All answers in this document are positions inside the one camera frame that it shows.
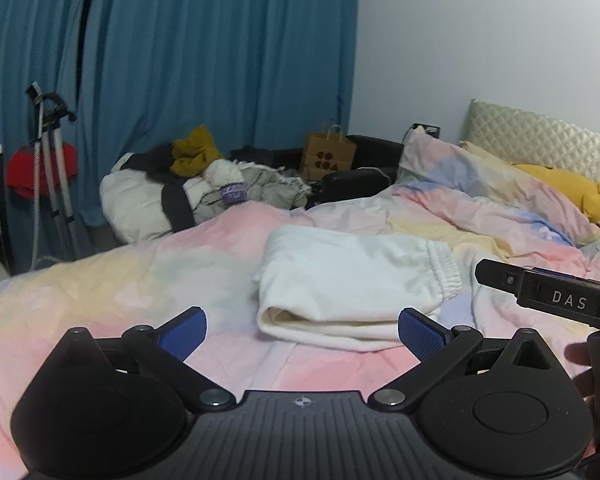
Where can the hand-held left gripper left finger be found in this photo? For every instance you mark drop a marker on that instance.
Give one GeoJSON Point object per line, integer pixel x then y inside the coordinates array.
{"type": "Point", "coordinates": [185, 334]}

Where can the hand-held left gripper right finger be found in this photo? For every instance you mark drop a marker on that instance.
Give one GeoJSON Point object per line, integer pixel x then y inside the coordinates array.
{"type": "Point", "coordinates": [420, 336]}

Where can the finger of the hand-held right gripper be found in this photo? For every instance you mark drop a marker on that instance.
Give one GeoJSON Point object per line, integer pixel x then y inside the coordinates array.
{"type": "Point", "coordinates": [497, 276]}

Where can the white pants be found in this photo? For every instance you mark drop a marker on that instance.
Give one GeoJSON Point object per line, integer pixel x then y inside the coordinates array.
{"type": "Point", "coordinates": [350, 280]}

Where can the pile of clothes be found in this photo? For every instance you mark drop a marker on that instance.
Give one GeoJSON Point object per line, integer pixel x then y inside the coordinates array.
{"type": "Point", "coordinates": [130, 200]}

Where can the person's right hand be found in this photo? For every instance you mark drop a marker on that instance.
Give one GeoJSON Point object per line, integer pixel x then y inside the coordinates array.
{"type": "Point", "coordinates": [580, 370]}

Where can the pastel floral bed blanket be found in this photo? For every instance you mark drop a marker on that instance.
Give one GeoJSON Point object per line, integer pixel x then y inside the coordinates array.
{"type": "Point", "coordinates": [130, 285]}

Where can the yellow plush toy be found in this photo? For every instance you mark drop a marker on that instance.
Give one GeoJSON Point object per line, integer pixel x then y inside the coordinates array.
{"type": "Point", "coordinates": [575, 190]}

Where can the black garment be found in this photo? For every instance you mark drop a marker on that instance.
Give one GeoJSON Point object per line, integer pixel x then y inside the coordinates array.
{"type": "Point", "coordinates": [172, 200]}

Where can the cream quilted headboard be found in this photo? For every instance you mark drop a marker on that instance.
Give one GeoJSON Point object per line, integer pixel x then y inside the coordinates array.
{"type": "Point", "coordinates": [540, 135]}

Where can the grey garment with purple label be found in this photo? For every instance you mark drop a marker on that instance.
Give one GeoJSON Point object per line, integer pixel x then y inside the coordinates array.
{"type": "Point", "coordinates": [270, 190]}

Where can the black leather armchair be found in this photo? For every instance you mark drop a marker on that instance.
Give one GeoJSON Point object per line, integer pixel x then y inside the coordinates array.
{"type": "Point", "coordinates": [370, 167]}

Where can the mustard yellow cloth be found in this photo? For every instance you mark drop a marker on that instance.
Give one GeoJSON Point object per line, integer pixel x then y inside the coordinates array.
{"type": "Point", "coordinates": [195, 152]}

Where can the silver garment steamer stand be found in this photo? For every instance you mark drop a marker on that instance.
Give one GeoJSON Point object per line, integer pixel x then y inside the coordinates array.
{"type": "Point", "coordinates": [55, 185]}

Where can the brown paper bag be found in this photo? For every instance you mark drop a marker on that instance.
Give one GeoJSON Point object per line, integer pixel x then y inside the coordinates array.
{"type": "Point", "coordinates": [330, 157]}

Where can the black and white board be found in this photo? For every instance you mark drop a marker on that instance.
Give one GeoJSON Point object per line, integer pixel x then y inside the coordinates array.
{"type": "Point", "coordinates": [0, 210]}

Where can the red cloth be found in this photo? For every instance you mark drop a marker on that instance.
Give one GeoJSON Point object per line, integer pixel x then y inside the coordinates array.
{"type": "Point", "coordinates": [25, 175]}

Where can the blue curtain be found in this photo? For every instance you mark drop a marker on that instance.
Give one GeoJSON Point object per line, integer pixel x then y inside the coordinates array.
{"type": "Point", "coordinates": [205, 50]}

